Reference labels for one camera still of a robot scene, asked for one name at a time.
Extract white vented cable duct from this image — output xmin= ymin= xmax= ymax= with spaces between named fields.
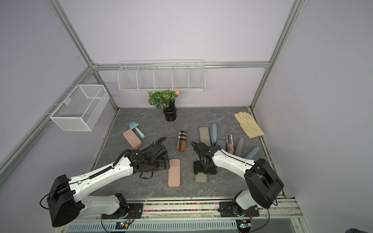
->
xmin=66 ymin=219 xmax=238 ymax=233

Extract plaid beige glasses case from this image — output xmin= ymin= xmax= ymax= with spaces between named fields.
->
xmin=176 ymin=131 xmax=187 ymax=152

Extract pink hard glasses case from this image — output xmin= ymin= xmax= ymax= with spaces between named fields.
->
xmin=123 ymin=129 xmax=142 ymax=149

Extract teal plastic scraper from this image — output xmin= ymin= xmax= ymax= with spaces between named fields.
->
xmin=129 ymin=122 xmax=146 ymax=138

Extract grey case mint lining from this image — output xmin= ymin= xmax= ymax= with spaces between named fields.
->
xmin=199 ymin=127 xmax=211 ymax=147

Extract grey mint case red sunglasses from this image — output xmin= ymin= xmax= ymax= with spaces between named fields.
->
xmin=195 ymin=173 xmax=207 ymax=183

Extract blue case orange lining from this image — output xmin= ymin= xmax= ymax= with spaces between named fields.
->
xmin=244 ymin=147 xmax=260 ymax=160

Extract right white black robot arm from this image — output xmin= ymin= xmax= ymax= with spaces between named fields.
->
xmin=191 ymin=141 xmax=284 ymax=216

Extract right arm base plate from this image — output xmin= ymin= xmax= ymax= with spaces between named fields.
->
xmin=218 ymin=201 xmax=259 ymax=217

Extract long white wire shelf basket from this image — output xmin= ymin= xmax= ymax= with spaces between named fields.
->
xmin=118 ymin=60 xmax=206 ymax=92

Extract light blue case white sunglasses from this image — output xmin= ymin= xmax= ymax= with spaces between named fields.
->
xmin=210 ymin=123 xmax=217 ymax=145

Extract grey fabric glasses case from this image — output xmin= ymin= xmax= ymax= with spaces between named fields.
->
xmin=234 ymin=137 xmax=245 ymax=157

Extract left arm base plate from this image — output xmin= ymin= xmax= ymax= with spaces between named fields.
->
xmin=102 ymin=203 xmax=144 ymax=219

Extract beige work glove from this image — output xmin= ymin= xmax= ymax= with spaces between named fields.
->
xmin=234 ymin=112 xmax=265 ymax=138

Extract pink case black sunglasses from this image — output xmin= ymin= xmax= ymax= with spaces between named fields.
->
xmin=168 ymin=159 xmax=181 ymax=188

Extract white wire mesh side basket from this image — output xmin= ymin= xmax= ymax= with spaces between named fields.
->
xmin=50 ymin=84 xmax=110 ymax=132

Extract green plant in black vase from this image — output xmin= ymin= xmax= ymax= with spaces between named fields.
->
xmin=148 ymin=90 xmax=182 ymax=122

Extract mint case blue glasses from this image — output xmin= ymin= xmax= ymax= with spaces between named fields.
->
xmin=216 ymin=139 xmax=226 ymax=150

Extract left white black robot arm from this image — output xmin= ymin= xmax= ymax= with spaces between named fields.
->
xmin=44 ymin=137 xmax=170 ymax=228

